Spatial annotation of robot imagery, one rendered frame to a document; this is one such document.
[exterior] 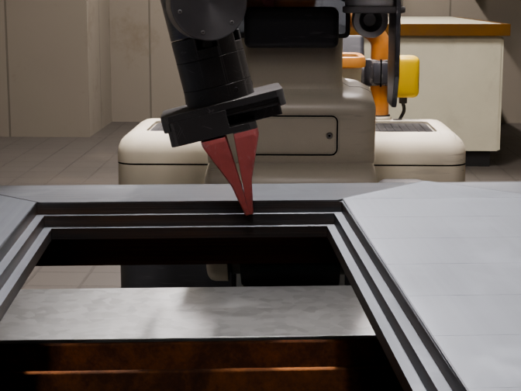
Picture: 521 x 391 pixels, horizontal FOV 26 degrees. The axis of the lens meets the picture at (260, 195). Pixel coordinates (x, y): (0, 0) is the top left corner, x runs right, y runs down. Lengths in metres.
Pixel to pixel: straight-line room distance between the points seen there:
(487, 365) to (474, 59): 6.29
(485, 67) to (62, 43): 3.11
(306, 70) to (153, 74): 7.75
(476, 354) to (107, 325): 0.68
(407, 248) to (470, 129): 6.07
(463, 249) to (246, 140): 0.21
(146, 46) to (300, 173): 7.80
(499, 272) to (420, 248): 0.08
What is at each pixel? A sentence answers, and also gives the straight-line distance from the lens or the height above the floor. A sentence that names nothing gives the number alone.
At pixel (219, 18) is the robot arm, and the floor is 1.00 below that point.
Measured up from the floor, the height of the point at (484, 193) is 0.85.
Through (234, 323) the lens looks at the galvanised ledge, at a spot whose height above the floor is 0.68.
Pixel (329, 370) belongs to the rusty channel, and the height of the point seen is 0.72.
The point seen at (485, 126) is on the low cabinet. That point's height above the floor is 0.25.
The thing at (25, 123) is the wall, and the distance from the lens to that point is 8.40.
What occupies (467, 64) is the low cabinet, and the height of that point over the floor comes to 0.61.
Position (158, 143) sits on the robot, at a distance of 1.74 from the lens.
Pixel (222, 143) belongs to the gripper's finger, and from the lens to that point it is 0.91.
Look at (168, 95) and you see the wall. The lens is 9.22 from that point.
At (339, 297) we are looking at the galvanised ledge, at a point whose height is 0.68.
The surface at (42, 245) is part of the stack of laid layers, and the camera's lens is 0.93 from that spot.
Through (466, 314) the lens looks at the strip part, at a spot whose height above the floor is 0.84.
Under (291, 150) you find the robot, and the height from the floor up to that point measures 0.82.
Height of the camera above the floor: 1.02
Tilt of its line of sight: 10 degrees down
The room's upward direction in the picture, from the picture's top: straight up
